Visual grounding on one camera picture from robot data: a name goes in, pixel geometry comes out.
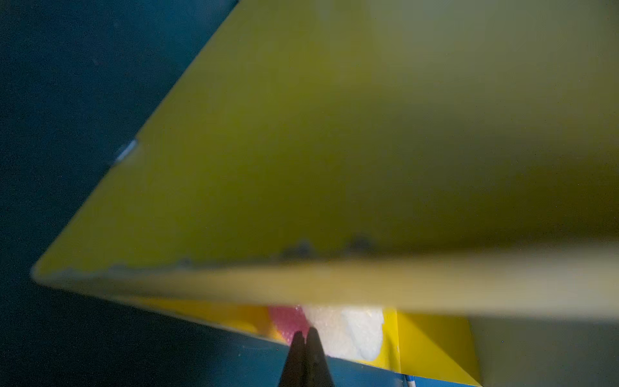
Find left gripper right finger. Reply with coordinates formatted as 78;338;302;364
304;327;335;387

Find smiley sponge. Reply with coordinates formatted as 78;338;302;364
267;304;385;363

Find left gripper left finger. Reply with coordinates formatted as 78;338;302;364
278;331;306;387

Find yellow shelf with pink and blue boards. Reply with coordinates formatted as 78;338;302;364
32;1;618;385

